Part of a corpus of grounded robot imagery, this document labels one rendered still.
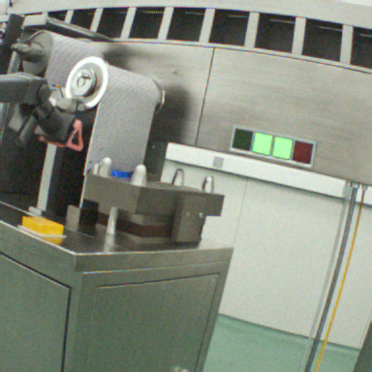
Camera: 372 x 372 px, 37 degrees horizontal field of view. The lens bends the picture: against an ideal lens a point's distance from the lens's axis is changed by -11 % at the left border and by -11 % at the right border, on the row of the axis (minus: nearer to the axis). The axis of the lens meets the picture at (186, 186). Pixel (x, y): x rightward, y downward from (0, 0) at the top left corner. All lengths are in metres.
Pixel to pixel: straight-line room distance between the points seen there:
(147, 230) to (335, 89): 0.61
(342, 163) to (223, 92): 0.41
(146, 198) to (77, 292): 0.33
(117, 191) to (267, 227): 2.81
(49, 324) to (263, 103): 0.83
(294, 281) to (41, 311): 2.97
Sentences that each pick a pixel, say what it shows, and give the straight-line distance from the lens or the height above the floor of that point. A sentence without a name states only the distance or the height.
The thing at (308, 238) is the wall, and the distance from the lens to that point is 4.02.
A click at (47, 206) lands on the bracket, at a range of 1.54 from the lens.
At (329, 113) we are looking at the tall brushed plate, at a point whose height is 1.30.
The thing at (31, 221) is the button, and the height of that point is 0.92.
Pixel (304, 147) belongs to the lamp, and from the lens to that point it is 1.57.
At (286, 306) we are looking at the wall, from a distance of 4.11.
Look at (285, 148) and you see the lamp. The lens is 1.59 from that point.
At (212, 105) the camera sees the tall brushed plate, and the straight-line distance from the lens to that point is 1.70.
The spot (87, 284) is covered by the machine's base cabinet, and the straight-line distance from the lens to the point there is 1.19.
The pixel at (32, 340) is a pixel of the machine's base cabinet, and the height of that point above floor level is 0.65.
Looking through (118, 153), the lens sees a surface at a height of 1.09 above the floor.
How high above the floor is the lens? 1.12
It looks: 3 degrees down
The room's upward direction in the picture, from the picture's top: 11 degrees clockwise
